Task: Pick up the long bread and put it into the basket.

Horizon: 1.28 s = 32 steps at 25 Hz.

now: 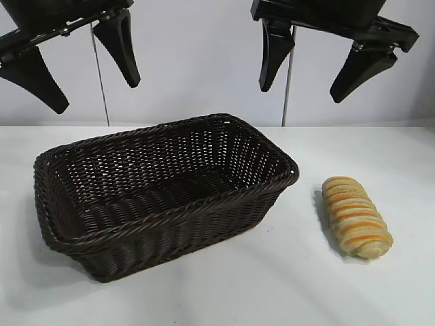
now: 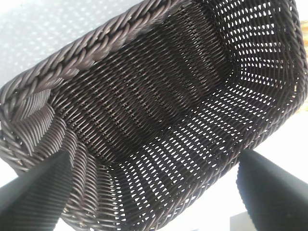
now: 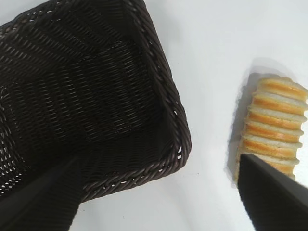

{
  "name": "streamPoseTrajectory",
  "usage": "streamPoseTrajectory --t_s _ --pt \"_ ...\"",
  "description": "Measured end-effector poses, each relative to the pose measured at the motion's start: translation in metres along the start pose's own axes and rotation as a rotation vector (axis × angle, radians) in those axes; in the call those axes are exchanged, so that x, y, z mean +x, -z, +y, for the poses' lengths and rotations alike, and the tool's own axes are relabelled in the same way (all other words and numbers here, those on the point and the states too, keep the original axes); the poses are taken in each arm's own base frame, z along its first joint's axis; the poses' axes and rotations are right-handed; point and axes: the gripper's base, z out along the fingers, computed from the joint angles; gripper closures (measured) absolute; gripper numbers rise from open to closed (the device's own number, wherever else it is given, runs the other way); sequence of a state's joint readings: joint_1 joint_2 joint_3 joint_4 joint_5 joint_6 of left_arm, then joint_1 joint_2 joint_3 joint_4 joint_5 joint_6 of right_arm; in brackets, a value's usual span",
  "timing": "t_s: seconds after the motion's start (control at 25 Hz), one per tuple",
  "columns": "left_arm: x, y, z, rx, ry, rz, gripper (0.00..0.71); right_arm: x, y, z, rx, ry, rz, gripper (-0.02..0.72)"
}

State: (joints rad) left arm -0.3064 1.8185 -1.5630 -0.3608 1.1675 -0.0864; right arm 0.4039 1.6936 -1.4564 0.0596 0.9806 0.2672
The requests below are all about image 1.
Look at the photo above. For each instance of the dark brown wicker basket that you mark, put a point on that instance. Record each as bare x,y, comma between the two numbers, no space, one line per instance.
163,210

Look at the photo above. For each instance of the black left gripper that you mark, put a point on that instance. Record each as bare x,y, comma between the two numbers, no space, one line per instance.
37,13

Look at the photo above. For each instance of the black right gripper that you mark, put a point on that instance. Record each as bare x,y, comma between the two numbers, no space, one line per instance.
323,13

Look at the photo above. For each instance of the long striped bread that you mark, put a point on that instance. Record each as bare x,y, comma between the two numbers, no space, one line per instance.
357,217

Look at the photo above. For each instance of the thin grey metal rod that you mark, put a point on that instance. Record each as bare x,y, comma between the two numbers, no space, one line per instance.
100,81
287,85

